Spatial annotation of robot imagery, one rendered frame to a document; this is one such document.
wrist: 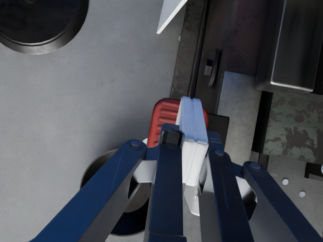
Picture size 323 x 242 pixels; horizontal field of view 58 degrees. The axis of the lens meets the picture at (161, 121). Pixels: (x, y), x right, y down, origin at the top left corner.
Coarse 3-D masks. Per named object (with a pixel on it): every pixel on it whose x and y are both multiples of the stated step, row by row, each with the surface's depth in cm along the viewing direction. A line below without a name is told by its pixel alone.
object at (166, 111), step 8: (160, 104) 30; (168, 104) 30; (176, 104) 30; (152, 112) 31; (160, 112) 30; (168, 112) 30; (176, 112) 30; (152, 120) 31; (160, 120) 30; (168, 120) 30; (208, 120) 31; (152, 128) 30; (160, 128) 30; (152, 136) 30; (152, 144) 30
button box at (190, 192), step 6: (204, 18) 82; (204, 24) 81; (204, 30) 81; (198, 60) 80; (198, 66) 79; (198, 72) 79; (192, 90) 78; (192, 96) 78; (186, 186) 54; (192, 186) 47; (186, 192) 53; (192, 192) 46; (186, 198) 51; (192, 198) 45; (192, 204) 45; (198, 204) 44; (192, 210) 44; (198, 210) 44
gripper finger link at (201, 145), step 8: (192, 104) 21; (200, 104) 21; (200, 112) 20; (200, 120) 18; (200, 128) 17; (200, 136) 16; (200, 144) 16; (208, 144) 16; (200, 152) 16; (192, 160) 16; (200, 160) 16; (192, 168) 16; (200, 168) 17; (192, 176) 17; (192, 184) 17
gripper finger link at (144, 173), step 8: (176, 128) 19; (160, 136) 17; (152, 152) 15; (144, 160) 15; (152, 160) 15; (144, 168) 15; (152, 168) 15; (136, 176) 15; (144, 176) 15; (152, 176) 15
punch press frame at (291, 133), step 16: (272, 96) 42; (288, 96) 42; (272, 112) 42; (288, 112) 42; (304, 112) 42; (320, 112) 42; (256, 128) 47; (272, 128) 42; (288, 128) 42; (304, 128) 42; (320, 128) 42; (256, 144) 45; (272, 144) 42; (288, 144) 42; (304, 144) 42; (320, 144) 42; (304, 160) 42; (320, 160) 42
